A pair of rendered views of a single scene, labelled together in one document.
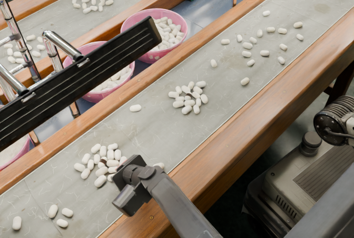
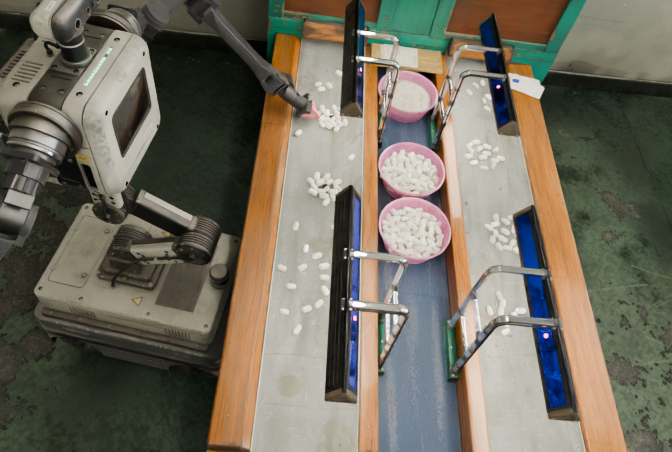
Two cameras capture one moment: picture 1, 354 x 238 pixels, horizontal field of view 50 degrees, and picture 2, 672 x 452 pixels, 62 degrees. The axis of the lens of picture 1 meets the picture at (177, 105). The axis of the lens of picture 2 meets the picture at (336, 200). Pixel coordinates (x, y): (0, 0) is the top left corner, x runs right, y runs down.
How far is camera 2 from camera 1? 2.09 m
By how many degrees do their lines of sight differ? 67
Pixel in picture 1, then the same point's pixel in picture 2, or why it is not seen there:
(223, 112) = (290, 192)
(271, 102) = (259, 212)
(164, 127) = (319, 159)
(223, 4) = (408, 345)
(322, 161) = (201, 277)
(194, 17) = (416, 301)
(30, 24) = (515, 178)
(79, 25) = (480, 201)
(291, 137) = not seen: hidden behind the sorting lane
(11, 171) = (371, 85)
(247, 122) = (265, 186)
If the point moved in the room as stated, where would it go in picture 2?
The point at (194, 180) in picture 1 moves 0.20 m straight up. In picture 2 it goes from (269, 133) to (270, 95)
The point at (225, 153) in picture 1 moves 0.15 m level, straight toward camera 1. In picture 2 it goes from (263, 157) to (246, 131)
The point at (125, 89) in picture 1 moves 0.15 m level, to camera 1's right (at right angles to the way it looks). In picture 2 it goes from (371, 162) to (344, 181)
